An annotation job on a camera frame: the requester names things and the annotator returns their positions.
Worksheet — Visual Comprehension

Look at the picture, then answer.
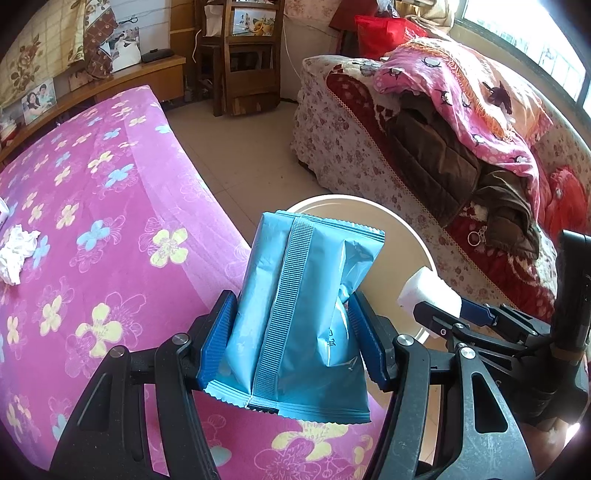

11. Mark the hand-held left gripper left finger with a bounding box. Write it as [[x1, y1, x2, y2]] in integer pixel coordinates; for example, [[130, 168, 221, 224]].
[[48, 290, 238, 480]]

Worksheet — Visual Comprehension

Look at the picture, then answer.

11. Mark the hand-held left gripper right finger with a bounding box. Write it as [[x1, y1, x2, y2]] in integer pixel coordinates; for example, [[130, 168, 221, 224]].
[[347, 291, 539, 480]]

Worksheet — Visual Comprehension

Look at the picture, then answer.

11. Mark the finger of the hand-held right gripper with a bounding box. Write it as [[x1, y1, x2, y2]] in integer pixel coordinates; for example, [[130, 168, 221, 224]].
[[412, 300, 523, 357], [462, 299, 550, 335]]

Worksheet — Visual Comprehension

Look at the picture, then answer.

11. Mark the white foam block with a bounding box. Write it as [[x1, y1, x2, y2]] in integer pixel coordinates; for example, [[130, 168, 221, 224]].
[[398, 270, 462, 319]]

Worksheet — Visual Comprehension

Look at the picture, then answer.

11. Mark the blue packet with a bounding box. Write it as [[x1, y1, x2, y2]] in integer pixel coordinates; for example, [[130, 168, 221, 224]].
[[204, 210, 386, 424]]

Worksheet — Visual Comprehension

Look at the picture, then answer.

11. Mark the white round bin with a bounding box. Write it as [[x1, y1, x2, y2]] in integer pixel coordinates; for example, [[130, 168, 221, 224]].
[[285, 194, 448, 344]]

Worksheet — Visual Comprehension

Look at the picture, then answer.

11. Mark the brown jacket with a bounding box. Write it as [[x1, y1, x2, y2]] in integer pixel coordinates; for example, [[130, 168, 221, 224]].
[[385, 92, 541, 261]]

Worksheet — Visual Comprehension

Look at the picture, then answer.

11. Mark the pink floral tablecloth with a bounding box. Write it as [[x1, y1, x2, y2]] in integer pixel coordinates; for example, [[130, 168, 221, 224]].
[[0, 84, 393, 480]]

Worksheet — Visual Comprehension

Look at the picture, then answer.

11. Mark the sofa with floral cover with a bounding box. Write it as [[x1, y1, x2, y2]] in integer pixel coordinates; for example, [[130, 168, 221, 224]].
[[290, 55, 591, 324]]

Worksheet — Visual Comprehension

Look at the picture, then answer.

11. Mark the pink cartoon blanket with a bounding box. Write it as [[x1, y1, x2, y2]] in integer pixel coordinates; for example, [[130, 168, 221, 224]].
[[373, 37, 555, 232]]

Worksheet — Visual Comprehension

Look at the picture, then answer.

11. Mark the crumpled white tissue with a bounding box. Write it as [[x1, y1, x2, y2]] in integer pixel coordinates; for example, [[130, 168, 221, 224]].
[[0, 225, 41, 285]]

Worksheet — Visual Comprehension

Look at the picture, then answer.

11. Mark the wooden chair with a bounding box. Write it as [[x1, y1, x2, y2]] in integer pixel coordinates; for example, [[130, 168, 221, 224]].
[[194, 0, 287, 117]]

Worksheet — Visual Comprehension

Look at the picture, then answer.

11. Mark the window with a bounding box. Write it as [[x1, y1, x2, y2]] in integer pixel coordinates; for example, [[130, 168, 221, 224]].
[[455, 0, 591, 109]]

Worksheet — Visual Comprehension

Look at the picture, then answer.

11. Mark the red bag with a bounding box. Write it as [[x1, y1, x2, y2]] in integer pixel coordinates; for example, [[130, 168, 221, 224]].
[[355, 14, 428, 61]]

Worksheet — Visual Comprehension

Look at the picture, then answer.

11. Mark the framed photo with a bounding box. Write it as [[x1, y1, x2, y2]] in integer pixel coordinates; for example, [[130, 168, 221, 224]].
[[21, 78, 58, 125]]

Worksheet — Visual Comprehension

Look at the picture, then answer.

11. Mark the unframed portrait photo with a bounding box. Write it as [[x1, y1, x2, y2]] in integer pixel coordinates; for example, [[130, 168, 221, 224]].
[[99, 27, 141, 73]]

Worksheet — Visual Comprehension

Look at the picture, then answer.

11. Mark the colourful picture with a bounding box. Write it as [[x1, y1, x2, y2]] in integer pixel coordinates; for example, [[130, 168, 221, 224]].
[[231, 8, 273, 38]]

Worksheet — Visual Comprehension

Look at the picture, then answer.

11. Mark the pink floral curtain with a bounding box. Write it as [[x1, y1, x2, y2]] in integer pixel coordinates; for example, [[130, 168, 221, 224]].
[[283, 0, 345, 47]]

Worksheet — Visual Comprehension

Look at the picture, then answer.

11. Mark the dark red garment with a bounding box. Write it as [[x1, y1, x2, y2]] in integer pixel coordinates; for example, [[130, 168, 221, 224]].
[[329, 0, 370, 31]]

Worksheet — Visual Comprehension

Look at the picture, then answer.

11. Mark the beige checked floral cloth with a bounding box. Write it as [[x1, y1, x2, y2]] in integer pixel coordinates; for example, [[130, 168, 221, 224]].
[[0, 0, 120, 109]]

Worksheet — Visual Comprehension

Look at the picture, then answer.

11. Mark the white cable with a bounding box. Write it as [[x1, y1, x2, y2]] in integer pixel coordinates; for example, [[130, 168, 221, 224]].
[[283, 21, 303, 101]]

